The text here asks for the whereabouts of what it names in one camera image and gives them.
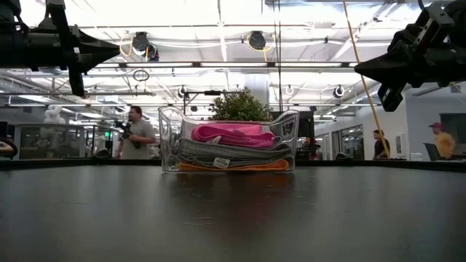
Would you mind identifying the black ceiling cable reel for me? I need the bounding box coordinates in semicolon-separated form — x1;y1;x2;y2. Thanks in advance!
248;30;267;51
131;31;160;62

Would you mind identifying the yellow hanging cable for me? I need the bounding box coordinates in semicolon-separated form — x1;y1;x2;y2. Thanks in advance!
341;0;391;159

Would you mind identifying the pink microfiber towel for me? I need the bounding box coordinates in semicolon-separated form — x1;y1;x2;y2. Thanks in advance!
191;122;282;149

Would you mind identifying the person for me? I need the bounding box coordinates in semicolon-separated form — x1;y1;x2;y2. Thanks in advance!
372;129;391;160
114;105;157;160
428;122;457;159

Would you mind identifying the black aluminium table frame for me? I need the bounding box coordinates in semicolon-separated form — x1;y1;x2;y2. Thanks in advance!
0;158;466;172

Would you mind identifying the black handheld device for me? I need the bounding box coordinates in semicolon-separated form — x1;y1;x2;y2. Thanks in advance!
114;121;142;149

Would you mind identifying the grey laptop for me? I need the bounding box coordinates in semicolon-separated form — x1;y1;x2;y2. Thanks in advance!
423;142;443;162

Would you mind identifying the orange microfiber towel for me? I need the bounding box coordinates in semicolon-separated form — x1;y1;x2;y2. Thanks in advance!
177;159;291;172

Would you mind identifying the clear plastic bin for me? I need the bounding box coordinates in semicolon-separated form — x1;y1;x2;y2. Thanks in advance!
157;106;301;173

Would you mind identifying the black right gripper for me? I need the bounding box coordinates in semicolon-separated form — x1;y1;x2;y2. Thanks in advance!
354;27;466;113

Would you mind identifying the glass walled enclosure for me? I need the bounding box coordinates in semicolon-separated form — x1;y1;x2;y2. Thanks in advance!
14;122;114;159

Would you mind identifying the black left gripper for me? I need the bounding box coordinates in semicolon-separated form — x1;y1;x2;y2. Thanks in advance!
0;0;122;98

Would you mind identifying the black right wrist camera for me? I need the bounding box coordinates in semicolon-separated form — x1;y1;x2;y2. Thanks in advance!
413;2;456;44

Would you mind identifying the black hanging cable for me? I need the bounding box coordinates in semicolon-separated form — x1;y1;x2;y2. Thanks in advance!
272;0;285;113

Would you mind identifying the long ceiling light bar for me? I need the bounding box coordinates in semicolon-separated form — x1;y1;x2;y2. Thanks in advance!
87;60;360;69

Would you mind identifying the white figure statue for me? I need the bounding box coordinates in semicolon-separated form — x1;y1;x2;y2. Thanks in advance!
43;104;66;124

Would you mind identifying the black hanging ring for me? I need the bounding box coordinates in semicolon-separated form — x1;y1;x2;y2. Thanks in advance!
132;68;151;82

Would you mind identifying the artificial green potted plant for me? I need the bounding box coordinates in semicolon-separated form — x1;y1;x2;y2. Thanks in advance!
209;86;274;123

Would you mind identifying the black camera stand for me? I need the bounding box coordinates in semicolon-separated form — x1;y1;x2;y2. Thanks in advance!
181;89;222;114

